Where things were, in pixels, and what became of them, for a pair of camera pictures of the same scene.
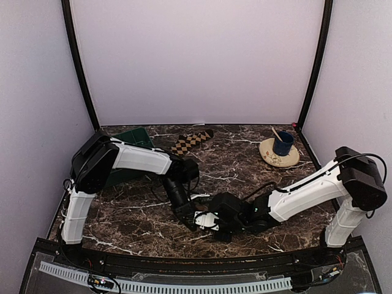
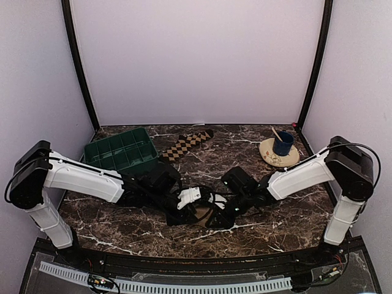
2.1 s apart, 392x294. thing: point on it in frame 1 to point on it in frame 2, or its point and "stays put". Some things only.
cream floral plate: [266, 149] stays put
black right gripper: [222, 238] to [224, 221]
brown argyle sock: [184, 143] stays put
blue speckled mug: [283, 148] stays put
